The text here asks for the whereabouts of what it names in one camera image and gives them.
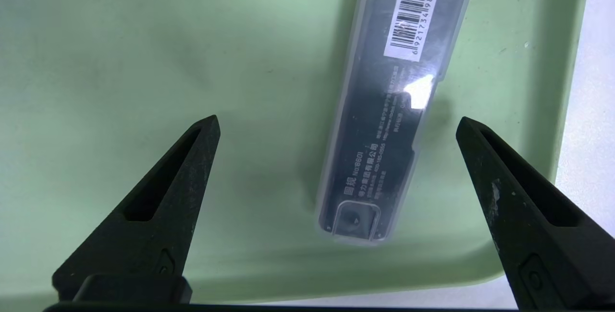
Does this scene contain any grey pen case with barcode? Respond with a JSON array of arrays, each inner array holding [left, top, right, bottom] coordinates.
[[315, 0, 481, 245]]

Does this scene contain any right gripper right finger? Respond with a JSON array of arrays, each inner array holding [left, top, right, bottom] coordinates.
[[455, 116, 615, 312]]

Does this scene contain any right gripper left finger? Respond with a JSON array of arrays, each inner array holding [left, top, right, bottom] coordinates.
[[52, 115, 221, 303]]

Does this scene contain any green plastic tray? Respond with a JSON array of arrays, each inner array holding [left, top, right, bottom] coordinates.
[[0, 0, 594, 303]]

